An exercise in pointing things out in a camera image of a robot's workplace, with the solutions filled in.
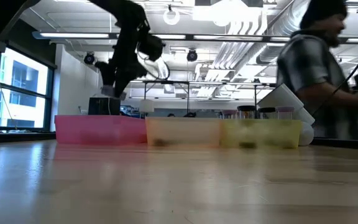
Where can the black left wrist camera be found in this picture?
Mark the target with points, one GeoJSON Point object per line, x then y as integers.
{"type": "Point", "coordinates": [151, 46]}

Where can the black background table frame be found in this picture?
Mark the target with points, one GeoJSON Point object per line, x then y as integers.
{"type": "Point", "coordinates": [166, 82]}

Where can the pink plastic tray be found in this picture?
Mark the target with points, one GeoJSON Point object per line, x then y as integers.
{"type": "Point", "coordinates": [98, 129]}

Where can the white lampshade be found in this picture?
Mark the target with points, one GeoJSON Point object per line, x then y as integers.
{"type": "Point", "coordinates": [147, 105]}

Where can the long ceiling light bar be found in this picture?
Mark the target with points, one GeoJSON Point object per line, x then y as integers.
{"type": "Point", "coordinates": [73, 35]}

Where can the black computer monitor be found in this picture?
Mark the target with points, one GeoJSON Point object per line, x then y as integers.
{"type": "Point", "coordinates": [104, 107]}

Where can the silver air duct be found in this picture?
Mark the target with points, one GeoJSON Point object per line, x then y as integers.
{"type": "Point", "coordinates": [278, 28]}

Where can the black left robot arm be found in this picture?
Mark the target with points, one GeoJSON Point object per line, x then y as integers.
{"type": "Point", "coordinates": [126, 12]}

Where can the orange plastic tray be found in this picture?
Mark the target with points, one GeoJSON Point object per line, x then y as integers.
{"type": "Point", "coordinates": [191, 130]}

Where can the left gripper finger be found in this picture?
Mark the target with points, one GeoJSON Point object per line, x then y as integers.
{"type": "Point", "coordinates": [121, 85]}
{"type": "Point", "coordinates": [109, 81]}

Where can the black window counter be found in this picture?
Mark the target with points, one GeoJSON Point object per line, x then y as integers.
{"type": "Point", "coordinates": [17, 137]}

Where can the large window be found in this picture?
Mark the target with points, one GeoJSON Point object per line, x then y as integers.
{"type": "Point", "coordinates": [23, 77]}

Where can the black ceiling spotlight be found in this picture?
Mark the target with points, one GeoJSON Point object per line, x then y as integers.
{"type": "Point", "coordinates": [89, 58]}
{"type": "Point", "coordinates": [192, 55]}

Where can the yellow plastic tray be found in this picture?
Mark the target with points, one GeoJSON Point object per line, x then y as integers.
{"type": "Point", "coordinates": [269, 130]}

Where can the person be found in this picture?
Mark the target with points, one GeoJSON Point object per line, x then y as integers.
{"type": "Point", "coordinates": [309, 68]}
{"type": "Point", "coordinates": [170, 115]}

